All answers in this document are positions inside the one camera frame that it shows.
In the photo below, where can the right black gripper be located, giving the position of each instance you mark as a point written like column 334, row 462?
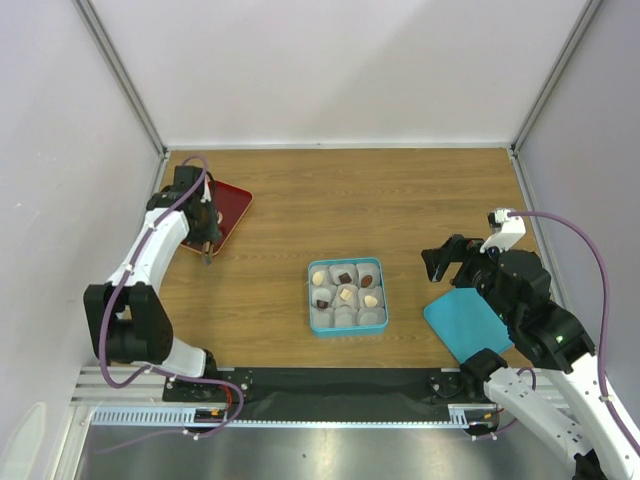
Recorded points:
column 457, row 248

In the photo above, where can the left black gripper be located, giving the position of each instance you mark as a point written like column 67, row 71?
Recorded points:
column 212, row 232

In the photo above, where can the metal tongs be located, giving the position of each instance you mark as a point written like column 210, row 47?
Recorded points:
column 207, row 249

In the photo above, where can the teal tin lid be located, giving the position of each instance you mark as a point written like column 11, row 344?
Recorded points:
column 466, row 324

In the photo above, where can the dark oval chocolate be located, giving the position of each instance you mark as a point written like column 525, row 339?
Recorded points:
column 368, row 281

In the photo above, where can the white almond chocolate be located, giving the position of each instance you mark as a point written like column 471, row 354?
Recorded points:
column 370, row 301

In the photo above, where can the beige square chocolate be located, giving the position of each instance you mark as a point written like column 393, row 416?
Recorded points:
column 346, row 294

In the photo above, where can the white oval chocolate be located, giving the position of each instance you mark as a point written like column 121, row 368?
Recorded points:
column 318, row 278

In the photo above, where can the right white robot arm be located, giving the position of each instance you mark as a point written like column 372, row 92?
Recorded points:
column 597, row 441

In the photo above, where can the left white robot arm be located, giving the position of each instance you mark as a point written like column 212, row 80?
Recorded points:
column 127, row 321

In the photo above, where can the red lacquer tray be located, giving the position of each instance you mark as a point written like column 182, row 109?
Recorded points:
column 232, row 203

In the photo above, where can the teal square tin box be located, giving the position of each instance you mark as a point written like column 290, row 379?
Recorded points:
column 352, row 317

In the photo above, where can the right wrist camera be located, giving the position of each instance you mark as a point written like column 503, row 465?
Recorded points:
column 507, row 228

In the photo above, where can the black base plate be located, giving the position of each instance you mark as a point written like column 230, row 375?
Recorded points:
column 347, row 394

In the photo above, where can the aluminium frame rail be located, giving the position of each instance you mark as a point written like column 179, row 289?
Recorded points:
column 156, row 401

